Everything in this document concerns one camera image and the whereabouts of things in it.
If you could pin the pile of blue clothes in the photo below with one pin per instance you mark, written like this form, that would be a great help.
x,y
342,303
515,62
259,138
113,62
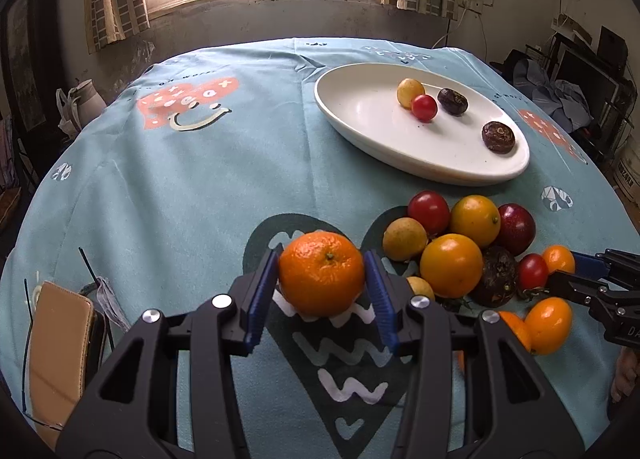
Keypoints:
x,y
555,91

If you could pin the brown wrinkled passion fruit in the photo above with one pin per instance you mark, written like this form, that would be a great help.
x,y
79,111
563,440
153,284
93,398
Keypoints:
x,y
498,137

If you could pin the black monitor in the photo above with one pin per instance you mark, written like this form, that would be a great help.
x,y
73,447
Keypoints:
x,y
587,76

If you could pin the dark framed picture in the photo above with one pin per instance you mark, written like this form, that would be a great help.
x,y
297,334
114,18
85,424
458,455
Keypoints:
x,y
25,59

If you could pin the small red cherry tomato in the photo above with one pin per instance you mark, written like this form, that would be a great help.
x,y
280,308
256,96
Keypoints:
x,y
424,108

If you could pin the yellow lemon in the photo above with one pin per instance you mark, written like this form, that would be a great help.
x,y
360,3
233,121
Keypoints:
x,y
404,238

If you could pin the small orange kumquat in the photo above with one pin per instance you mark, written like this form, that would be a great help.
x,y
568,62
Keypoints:
x,y
558,259

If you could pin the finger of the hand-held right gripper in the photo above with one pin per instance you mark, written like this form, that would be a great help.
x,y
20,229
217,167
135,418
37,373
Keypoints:
x,y
587,265
575,286

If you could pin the white bucket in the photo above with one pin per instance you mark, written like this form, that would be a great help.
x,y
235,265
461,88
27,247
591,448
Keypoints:
x,y
629,171

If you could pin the brown leather wallet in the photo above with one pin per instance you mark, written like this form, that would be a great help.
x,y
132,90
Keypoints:
x,y
60,354

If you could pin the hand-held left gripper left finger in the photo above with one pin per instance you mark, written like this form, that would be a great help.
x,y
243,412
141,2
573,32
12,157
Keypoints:
x,y
264,291

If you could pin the dark wrinkled passion fruit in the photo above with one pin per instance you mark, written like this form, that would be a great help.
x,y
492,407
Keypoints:
x,y
495,278

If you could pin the large yellow-orange citrus fruit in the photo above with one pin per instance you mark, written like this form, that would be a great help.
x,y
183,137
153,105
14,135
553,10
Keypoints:
x,y
451,265

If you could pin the dark purple passion fruit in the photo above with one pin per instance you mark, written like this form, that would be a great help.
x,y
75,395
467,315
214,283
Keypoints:
x,y
452,101

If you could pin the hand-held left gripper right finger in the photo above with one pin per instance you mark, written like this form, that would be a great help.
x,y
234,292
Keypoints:
x,y
381,296

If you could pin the dark red plum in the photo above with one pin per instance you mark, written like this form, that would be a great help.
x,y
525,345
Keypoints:
x,y
517,230

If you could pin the orange mandarin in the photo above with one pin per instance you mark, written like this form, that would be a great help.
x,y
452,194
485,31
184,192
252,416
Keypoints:
x,y
321,273

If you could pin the white kettle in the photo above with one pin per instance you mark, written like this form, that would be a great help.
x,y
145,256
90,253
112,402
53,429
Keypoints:
x,y
87,99

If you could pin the oval orange kumquat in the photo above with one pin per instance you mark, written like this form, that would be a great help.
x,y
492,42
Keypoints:
x,y
548,325

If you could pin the white oval plate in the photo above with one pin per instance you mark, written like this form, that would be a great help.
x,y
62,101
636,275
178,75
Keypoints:
x,y
400,129

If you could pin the small pale yellow fruit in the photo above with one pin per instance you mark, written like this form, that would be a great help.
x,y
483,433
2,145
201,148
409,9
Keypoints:
x,y
421,287

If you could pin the person's right hand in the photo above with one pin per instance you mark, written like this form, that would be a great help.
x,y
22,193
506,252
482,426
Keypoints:
x,y
626,374

